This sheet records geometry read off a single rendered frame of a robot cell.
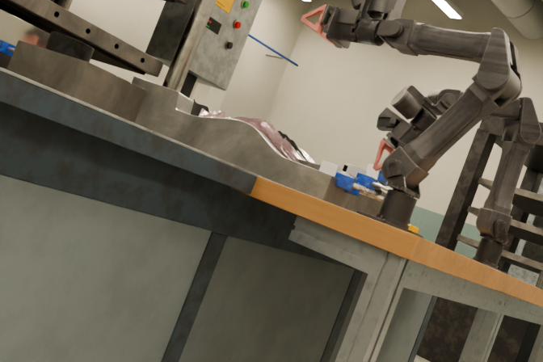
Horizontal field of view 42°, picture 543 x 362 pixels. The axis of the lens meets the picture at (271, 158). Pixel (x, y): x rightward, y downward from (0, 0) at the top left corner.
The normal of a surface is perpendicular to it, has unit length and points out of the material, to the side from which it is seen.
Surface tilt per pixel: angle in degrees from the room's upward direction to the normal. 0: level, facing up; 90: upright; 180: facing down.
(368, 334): 90
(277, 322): 90
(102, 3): 90
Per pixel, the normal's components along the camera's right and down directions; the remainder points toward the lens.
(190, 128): -0.26, -0.15
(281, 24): 0.69, 0.24
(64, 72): -0.52, -0.24
